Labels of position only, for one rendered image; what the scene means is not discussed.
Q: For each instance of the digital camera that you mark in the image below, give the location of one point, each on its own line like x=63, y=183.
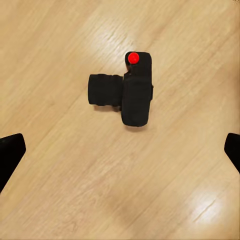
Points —
x=132, y=92

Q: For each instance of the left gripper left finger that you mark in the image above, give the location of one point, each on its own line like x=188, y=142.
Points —
x=12, y=150

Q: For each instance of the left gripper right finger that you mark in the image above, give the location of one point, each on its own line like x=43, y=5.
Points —
x=232, y=149

